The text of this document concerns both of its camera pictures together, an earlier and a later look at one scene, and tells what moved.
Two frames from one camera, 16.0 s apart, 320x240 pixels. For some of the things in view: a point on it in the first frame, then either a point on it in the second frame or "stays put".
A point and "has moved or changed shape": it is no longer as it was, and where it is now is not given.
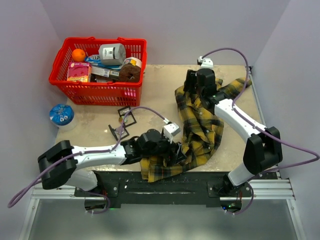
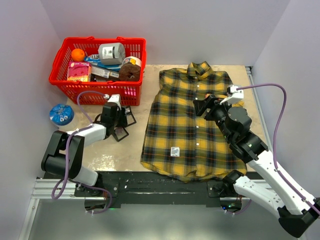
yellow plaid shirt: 202,131 has moved or changed shape
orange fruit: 78,55 stays put
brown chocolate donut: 130,73 stays put
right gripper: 191,77 to 200,106
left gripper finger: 179,157 to 124,121
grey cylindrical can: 112,54 stays put
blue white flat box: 99,69 stays put
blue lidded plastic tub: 63,116 stays put
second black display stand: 130,116 stays put
